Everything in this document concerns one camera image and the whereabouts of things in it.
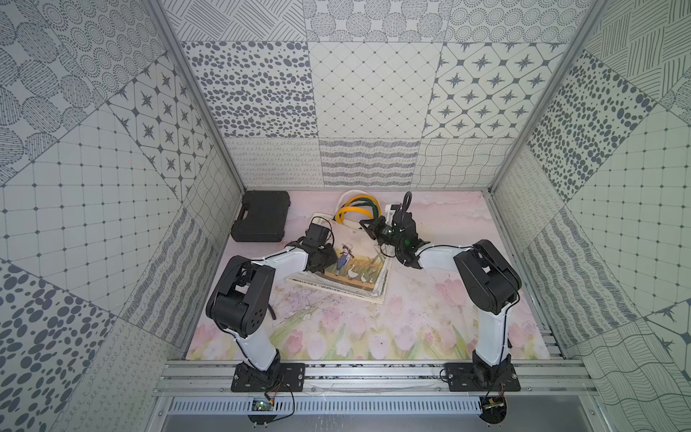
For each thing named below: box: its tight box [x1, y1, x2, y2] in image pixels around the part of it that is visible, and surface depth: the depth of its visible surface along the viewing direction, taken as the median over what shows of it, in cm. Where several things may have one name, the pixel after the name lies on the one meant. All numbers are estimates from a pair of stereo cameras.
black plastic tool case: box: [230, 189, 291, 243], surface depth 109 cm
